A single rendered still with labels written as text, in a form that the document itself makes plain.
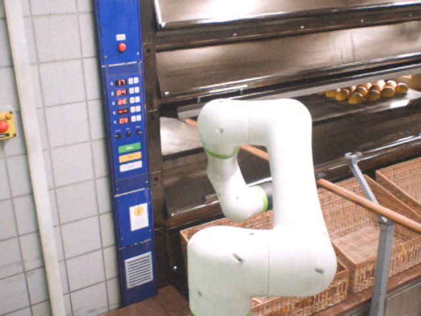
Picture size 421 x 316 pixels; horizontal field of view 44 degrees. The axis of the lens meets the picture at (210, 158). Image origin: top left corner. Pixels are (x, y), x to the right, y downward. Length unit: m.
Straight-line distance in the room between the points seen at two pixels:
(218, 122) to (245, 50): 1.01
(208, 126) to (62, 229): 0.96
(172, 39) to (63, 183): 0.68
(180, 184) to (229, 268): 1.26
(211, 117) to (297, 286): 0.47
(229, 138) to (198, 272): 0.40
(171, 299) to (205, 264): 1.34
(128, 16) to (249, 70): 0.60
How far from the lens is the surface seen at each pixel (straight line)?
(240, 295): 1.04
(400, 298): 2.61
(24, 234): 2.04
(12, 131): 1.81
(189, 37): 2.07
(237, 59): 2.21
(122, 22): 1.91
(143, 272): 2.27
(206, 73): 2.12
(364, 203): 1.76
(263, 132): 1.27
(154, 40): 2.00
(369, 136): 2.90
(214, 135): 1.28
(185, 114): 1.95
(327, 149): 2.69
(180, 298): 2.33
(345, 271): 2.27
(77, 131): 1.95
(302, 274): 1.01
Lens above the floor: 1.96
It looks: 21 degrees down
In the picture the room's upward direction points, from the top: 1 degrees counter-clockwise
